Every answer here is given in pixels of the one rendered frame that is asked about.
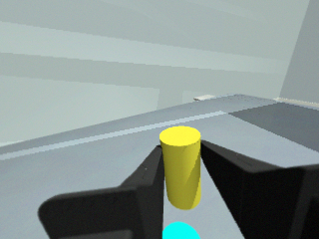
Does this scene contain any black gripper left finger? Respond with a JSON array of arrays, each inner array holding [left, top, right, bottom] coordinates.
[[37, 145, 164, 239]]

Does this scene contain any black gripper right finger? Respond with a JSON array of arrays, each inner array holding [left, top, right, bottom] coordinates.
[[200, 139, 319, 239]]

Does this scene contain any cyan circle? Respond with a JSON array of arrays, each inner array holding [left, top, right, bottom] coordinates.
[[162, 222, 200, 239]]

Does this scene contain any yellow cylinder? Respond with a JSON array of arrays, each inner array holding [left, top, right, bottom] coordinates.
[[159, 126, 200, 210]]

